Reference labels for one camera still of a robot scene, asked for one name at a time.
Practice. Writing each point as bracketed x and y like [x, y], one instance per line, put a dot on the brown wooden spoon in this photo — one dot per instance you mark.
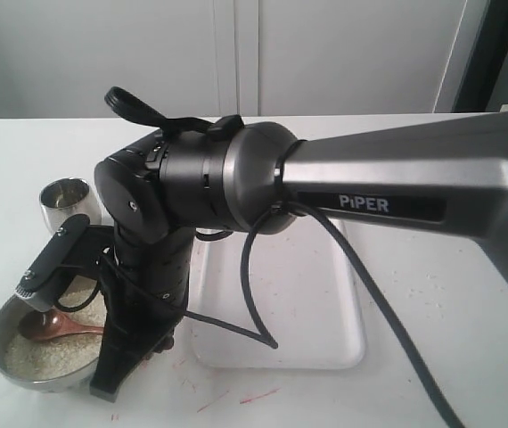
[53, 324]

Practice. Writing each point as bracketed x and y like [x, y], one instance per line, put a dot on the steel bowl of rice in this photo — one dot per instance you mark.
[53, 366]

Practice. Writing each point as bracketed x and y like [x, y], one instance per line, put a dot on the white cabinet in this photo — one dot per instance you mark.
[209, 58]

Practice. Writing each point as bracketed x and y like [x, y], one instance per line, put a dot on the small steel cup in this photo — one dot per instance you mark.
[67, 197]

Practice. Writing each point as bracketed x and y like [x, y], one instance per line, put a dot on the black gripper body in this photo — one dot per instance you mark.
[145, 287]

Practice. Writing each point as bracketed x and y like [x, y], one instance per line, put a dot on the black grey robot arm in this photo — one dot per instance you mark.
[448, 177]

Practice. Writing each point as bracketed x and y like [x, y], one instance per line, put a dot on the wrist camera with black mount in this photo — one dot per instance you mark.
[74, 250]

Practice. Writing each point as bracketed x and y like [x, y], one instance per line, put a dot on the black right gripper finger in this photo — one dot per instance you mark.
[120, 354]

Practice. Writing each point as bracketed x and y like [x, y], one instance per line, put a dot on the white rectangular tray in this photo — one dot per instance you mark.
[303, 288]

